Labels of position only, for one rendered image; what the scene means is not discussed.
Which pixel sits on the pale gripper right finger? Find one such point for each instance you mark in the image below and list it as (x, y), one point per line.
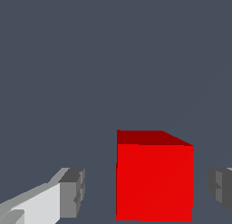
(223, 185)

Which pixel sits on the red cube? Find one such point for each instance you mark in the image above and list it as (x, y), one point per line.
(154, 179)

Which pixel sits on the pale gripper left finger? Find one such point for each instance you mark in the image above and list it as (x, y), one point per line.
(45, 202)

